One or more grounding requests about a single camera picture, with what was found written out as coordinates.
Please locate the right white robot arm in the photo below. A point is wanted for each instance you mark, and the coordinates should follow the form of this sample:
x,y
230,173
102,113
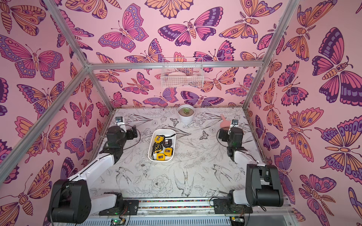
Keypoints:
x,y
262,187

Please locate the white storage box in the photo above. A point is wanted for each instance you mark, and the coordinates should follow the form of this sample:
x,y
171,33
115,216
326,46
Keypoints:
x,y
162,145

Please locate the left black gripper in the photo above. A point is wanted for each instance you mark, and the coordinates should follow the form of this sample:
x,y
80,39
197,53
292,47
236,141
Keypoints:
x,y
131,136

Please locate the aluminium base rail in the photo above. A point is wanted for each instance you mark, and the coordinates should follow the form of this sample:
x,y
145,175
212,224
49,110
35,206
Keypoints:
x,y
196,212

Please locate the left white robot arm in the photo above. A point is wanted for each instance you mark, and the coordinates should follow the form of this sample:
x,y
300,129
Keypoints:
x,y
71,200

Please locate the black round tape measure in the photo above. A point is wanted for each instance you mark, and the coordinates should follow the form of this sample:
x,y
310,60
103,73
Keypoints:
x,y
167,143

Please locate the green circuit board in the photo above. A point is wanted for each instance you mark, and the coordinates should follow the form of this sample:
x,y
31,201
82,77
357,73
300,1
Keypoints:
x,y
118,222

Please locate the yellow tape measure with clip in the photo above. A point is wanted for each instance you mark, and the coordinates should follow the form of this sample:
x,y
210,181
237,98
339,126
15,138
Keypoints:
x,y
168,151

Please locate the pink brush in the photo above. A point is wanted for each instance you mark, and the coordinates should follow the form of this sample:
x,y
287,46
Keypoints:
x,y
225,124

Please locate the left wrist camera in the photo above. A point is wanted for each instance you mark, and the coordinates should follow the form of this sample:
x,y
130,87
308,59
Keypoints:
x,y
119,121

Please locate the white plant pot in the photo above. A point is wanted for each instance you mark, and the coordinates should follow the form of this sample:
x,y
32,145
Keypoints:
x,y
186,113

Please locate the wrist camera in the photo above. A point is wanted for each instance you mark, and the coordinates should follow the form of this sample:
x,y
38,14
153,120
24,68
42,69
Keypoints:
x,y
119,121
234,123

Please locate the small yellow tape measure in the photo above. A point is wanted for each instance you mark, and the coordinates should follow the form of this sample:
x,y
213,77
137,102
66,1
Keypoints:
x,y
160,157

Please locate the white wire basket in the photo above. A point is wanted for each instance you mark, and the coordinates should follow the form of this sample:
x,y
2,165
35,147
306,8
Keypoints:
x,y
177,73

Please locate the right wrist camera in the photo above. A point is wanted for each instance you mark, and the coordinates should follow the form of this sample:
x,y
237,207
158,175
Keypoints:
x,y
234,123

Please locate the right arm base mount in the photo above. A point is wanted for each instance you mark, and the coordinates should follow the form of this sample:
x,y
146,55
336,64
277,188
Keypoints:
x,y
235,202

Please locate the yellow tape measure round label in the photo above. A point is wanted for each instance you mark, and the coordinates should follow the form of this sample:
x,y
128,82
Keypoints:
x,y
159,139

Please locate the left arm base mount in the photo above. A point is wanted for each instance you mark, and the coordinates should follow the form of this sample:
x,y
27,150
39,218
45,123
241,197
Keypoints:
x,y
121,207

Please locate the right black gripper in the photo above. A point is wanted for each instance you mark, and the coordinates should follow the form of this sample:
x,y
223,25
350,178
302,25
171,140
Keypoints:
x,y
223,134

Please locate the black yellow tape measure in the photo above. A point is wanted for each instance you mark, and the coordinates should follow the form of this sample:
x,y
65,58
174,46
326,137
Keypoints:
x,y
157,148

